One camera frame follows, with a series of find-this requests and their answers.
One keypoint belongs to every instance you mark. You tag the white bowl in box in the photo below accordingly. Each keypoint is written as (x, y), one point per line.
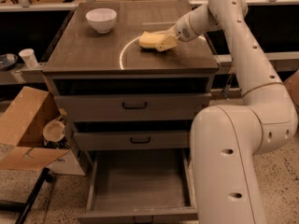
(54, 131)

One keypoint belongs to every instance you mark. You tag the bottom grey drawer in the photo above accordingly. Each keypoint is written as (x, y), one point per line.
(149, 186)

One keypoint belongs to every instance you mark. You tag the grey drawer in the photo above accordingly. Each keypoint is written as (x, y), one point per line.
(124, 135)
(149, 186)
(117, 99)

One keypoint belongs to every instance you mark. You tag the black metal stand leg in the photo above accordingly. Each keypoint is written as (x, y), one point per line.
(23, 209)

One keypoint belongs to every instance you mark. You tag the white paper cup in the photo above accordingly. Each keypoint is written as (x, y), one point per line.
(28, 56)

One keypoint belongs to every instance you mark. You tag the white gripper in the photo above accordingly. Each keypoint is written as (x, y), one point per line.
(183, 31)

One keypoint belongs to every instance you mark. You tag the grey drawer cabinet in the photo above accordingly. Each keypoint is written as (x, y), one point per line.
(82, 53)

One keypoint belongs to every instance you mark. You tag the middle grey drawer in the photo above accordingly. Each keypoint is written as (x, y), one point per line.
(124, 135)

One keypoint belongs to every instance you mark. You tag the top grey drawer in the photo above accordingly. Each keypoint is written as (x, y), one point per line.
(117, 99)

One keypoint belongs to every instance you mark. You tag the cardboard box at right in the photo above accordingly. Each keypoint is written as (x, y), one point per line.
(292, 86)

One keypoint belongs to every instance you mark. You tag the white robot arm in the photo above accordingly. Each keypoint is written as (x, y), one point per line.
(225, 138)

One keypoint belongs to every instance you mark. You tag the open cardboard box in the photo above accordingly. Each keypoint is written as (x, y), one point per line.
(21, 126)

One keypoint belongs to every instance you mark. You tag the white ceramic bowl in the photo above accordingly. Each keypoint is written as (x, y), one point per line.
(102, 20)

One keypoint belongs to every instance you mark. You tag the dark round dish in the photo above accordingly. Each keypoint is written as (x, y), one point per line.
(8, 61)

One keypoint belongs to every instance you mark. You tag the yellow sponge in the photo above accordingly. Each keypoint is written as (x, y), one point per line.
(151, 41)

